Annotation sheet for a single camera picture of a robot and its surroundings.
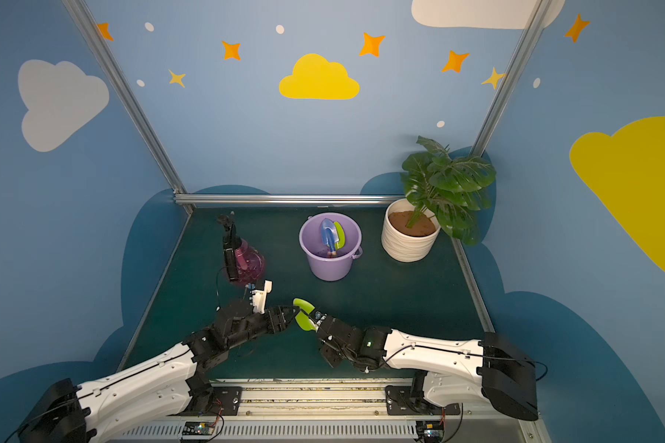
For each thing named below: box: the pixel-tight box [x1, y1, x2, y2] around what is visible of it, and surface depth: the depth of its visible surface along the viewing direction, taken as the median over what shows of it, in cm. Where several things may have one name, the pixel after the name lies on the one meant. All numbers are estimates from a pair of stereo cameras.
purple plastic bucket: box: [298, 212, 363, 282], surface depth 98 cm
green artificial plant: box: [400, 135, 497, 246], surface depth 83 cm
